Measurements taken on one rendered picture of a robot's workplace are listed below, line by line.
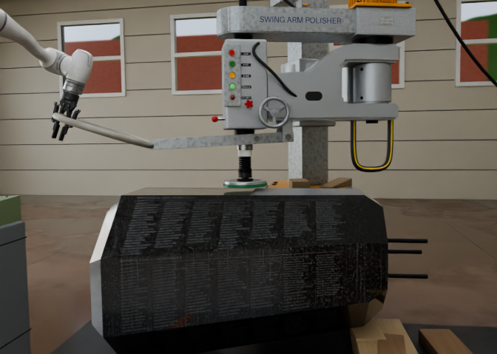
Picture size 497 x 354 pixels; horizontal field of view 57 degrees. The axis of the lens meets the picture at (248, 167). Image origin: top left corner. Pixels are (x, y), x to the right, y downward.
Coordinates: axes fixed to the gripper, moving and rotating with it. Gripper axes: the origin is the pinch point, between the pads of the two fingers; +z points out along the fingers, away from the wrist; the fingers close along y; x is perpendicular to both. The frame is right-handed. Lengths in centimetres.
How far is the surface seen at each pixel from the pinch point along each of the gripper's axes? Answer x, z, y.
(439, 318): 75, 37, 221
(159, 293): -23, 48, 77
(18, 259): -59, 42, 33
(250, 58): 2, -62, 77
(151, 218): -13, 22, 61
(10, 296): -63, 53, 37
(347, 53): 15, -80, 120
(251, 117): 5, -36, 86
